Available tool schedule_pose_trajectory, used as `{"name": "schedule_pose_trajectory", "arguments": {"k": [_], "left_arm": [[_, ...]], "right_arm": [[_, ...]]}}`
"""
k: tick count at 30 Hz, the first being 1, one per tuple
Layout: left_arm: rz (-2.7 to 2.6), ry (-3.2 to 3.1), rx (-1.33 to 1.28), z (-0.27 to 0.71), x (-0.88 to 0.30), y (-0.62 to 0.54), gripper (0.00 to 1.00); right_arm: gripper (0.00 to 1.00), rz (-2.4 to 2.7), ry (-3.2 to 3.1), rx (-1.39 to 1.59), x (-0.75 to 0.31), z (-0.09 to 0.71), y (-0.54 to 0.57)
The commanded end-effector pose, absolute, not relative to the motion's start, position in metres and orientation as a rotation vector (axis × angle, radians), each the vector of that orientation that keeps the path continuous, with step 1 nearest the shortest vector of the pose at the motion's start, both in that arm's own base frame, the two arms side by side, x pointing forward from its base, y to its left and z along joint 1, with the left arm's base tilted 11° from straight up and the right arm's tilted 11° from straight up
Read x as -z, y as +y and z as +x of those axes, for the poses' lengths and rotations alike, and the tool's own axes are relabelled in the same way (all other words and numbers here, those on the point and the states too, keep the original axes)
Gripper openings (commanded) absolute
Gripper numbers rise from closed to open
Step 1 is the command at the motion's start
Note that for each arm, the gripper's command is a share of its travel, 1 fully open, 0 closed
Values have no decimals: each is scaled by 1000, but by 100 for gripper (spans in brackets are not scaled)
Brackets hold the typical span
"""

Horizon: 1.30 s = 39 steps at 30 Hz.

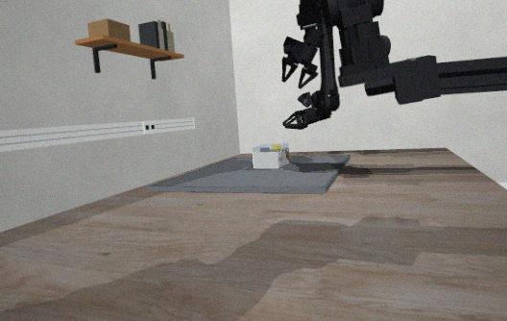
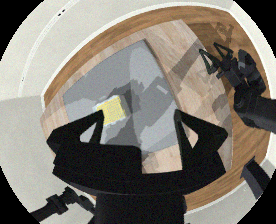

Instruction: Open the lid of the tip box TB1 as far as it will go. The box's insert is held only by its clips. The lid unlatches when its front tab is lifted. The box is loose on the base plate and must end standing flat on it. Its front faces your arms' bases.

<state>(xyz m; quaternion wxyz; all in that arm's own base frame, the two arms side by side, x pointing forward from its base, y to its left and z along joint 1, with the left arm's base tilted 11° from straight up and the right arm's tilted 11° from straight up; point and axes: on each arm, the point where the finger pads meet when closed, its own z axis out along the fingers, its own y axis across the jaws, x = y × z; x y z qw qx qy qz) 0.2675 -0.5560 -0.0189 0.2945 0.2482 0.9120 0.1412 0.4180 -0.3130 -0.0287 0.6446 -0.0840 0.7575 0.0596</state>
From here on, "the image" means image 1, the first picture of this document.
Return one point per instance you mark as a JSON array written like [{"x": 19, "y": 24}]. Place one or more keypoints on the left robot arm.
[{"x": 364, "y": 46}]

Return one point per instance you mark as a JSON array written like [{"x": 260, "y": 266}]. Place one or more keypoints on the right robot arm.
[{"x": 326, "y": 104}]

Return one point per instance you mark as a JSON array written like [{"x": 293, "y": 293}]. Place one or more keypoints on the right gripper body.
[{"x": 309, "y": 120}]

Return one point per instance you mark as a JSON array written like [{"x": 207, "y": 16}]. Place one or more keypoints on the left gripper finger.
[
  {"x": 312, "y": 76},
  {"x": 291, "y": 71}
]

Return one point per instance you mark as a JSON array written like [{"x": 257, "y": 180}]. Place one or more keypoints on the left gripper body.
[{"x": 305, "y": 58}]

